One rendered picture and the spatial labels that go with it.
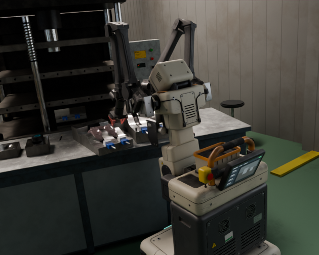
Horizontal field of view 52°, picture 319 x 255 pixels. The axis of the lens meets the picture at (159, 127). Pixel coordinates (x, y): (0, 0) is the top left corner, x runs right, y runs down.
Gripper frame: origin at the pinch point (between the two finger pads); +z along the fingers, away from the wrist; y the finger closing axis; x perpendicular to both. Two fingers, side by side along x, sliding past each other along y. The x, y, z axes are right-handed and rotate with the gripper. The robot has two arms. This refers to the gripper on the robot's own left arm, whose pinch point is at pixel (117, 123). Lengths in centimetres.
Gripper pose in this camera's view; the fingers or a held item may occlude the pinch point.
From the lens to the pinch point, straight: 214.3
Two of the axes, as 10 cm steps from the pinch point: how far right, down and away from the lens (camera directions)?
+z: -2.0, 7.7, 6.1
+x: 5.7, 6.0, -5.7
